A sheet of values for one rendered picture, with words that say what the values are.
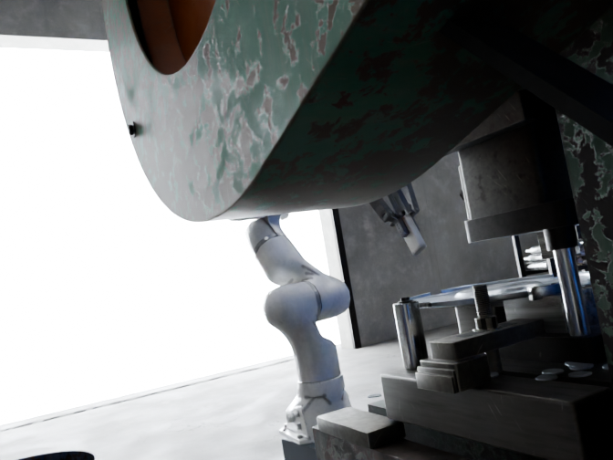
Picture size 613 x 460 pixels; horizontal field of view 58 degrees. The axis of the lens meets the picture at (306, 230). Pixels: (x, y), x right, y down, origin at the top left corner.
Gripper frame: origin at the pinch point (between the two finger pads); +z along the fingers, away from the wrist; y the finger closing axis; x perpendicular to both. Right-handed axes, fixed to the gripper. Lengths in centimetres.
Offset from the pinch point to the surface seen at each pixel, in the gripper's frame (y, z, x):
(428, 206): -382, -225, -363
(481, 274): -445, -142, -401
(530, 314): 7.9, 24.8, 21.1
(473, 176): 7.7, 5.4, 24.7
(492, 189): 7.7, 8.7, 26.1
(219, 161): 47, 7, 33
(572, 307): 9.7, 27.1, 28.4
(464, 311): 5.2, 18.6, 8.1
